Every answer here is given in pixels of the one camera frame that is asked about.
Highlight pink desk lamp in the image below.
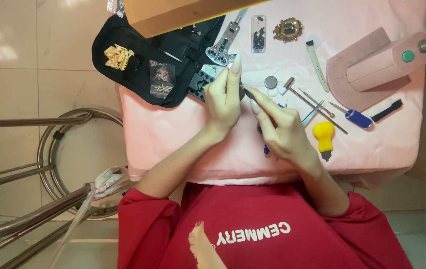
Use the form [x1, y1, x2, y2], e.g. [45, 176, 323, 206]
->
[326, 27, 426, 113]

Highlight white watch strap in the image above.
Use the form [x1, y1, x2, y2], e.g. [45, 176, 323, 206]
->
[305, 40, 330, 93]

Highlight black tool pouch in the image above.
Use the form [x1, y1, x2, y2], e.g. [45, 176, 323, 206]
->
[92, 15, 226, 109]

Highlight yellow handled case knife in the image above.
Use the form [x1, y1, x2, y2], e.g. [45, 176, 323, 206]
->
[312, 121, 335, 162]

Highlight person's left hand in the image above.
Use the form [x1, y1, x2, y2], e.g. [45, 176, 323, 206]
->
[203, 55, 245, 137]

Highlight clear box of black parts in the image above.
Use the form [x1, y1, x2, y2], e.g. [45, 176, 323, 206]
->
[250, 14, 267, 54]

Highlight blue handled screwdriver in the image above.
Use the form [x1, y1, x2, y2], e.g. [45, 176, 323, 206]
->
[328, 101, 373, 129]

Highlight silver pointed tweezers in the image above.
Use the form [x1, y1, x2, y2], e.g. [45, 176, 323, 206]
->
[301, 100, 325, 128]

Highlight small clear shiny packet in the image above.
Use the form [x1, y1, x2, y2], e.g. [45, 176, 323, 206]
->
[201, 64, 225, 79]

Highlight clear plastic bag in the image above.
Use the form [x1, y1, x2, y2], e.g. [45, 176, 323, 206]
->
[106, 0, 126, 18]

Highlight thin metal pin tool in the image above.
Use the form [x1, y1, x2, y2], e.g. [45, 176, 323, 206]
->
[298, 88, 335, 119]

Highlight black watch holder block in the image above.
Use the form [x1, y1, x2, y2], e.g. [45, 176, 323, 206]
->
[188, 72, 218, 102]

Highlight blue plastic tool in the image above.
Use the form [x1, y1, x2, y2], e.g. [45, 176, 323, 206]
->
[256, 103, 287, 155]

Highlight person's right hand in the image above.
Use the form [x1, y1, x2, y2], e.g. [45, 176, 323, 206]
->
[243, 86, 316, 173]

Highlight gold watch case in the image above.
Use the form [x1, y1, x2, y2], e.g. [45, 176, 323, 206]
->
[273, 17, 304, 43]

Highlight red sweatshirt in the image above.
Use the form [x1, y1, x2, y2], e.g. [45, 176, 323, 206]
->
[117, 182, 414, 269]

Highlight silver watch case wrench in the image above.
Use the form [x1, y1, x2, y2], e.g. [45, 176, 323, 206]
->
[205, 8, 249, 67]

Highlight small watchmaker hammer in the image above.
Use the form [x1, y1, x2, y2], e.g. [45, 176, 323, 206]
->
[279, 76, 349, 135]

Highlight white rag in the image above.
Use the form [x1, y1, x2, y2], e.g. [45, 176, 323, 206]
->
[58, 166, 133, 269]

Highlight metal stool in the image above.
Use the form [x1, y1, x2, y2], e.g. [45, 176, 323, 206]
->
[0, 108, 133, 269]

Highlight heap of tan plastic parts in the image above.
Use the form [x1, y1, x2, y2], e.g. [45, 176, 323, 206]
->
[103, 44, 135, 71]

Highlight clear bags of metal pins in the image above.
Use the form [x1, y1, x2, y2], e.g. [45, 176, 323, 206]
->
[149, 59, 176, 99]

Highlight small silver screwdriver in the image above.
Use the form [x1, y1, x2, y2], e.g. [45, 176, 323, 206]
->
[158, 48, 183, 63]

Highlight black watch strap piece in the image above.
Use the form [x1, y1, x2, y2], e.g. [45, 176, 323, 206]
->
[370, 99, 403, 123]

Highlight pink table cloth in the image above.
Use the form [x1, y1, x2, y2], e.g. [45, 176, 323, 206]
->
[116, 0, 426, 189]

